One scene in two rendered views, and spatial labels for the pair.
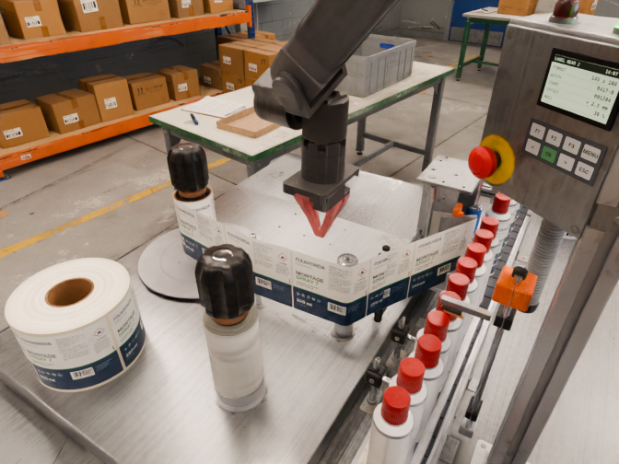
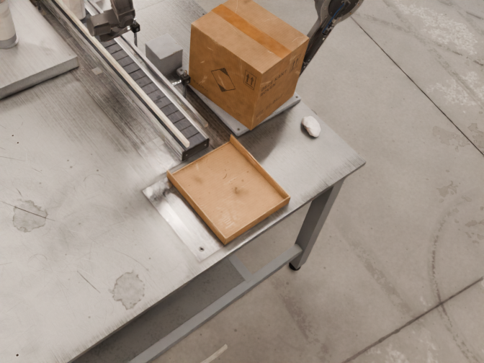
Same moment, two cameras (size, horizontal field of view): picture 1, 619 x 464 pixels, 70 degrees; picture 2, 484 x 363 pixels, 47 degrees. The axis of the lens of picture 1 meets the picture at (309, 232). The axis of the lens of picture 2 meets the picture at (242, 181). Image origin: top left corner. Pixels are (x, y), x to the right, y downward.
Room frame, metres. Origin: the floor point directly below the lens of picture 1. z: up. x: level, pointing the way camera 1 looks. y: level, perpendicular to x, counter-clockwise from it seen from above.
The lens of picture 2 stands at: (-0.64, 1.34, 2.30)
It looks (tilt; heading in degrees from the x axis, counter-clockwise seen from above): 55 degrees down; 280
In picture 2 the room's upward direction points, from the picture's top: 12 degrees clockwise
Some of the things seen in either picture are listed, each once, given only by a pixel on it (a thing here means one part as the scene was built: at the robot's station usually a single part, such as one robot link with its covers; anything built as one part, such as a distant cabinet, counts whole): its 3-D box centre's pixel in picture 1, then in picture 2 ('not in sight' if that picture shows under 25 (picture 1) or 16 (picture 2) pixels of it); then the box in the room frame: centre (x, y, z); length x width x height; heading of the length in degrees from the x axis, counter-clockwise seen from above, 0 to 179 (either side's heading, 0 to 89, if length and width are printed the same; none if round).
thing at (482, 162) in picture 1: (484, 161); not in sight; (0.48, -0.21, 1.33); 0.04 x 0.03 x 0.04; 23
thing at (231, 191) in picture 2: not in sight; (227, 186); (-0.44, 0.37, 0.85); 0.30 x 0.26 x 0.04; 148
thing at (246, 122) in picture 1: (259, 119); not in sight; (2.06, 0.24, 0.82); 0.34 x 0.24 x 0.03; 145
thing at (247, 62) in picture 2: not in sight; (245, 61); (-0.33, -0.05, 0.99); 0.30 x 0.24 x 0.27; 158
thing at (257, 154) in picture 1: (323, 151); not in sight; (2.64, -0.09, 0.40); 1.90 x 0.75 x 0.80; 140
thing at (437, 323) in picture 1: (427, 364); not in sight; (0.47, -0.19, 0.98); 0.05 x 0.05 x 0.20
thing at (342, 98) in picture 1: (321, 115); not in sight; (0.54, -0.01, 1.36); 0.07 x 0.06 x 0.07; 50
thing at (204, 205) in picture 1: (194, 204); not in sight; (0.88, 0.26, 1.04); 0.09 x 0.09 x 0.29
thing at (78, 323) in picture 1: (81, 321); not in sight; (0.59, 0.42, 0.95); 0.20 x 0.20 x 0.14
